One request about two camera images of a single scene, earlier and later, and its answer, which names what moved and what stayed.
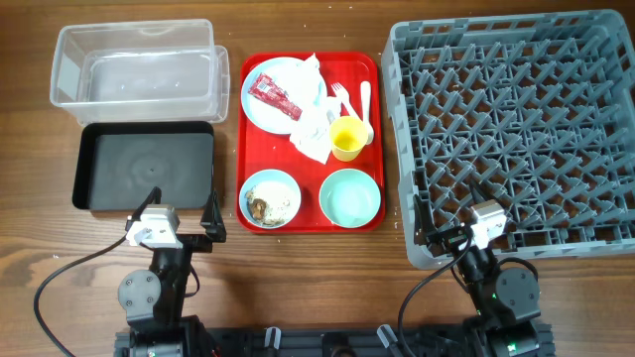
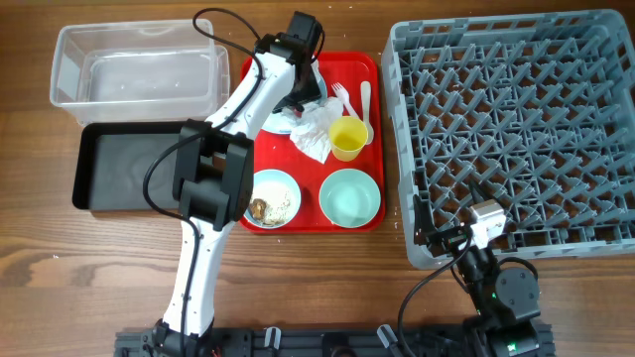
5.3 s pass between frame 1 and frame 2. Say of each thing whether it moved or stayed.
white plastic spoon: stayed
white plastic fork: stayed
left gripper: moved
